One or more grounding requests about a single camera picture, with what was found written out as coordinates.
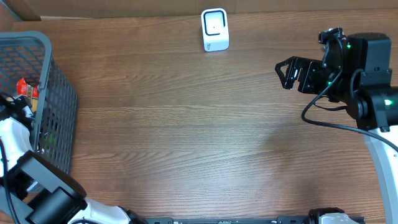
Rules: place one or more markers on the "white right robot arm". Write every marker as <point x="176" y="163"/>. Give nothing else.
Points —
<point x="355" y="71"/>

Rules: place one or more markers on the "orange biscuit roll pack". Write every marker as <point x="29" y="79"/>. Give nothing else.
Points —
<point x="31" y="92"/>

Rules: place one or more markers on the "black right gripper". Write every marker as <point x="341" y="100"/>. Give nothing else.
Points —
<point x="306" y="66"/>

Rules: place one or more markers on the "brown cardboard back panel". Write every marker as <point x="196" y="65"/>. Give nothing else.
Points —
<point x="32" y="10"/>

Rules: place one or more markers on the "white barcode scanner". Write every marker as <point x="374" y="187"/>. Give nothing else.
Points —
<point x="215" y="30"/>

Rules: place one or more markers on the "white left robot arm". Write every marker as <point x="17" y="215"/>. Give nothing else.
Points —
<point x="35" y="191"/>

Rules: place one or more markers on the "grey plastic mesh basket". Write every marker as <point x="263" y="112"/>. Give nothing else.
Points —
<point x="28" y="55"/>

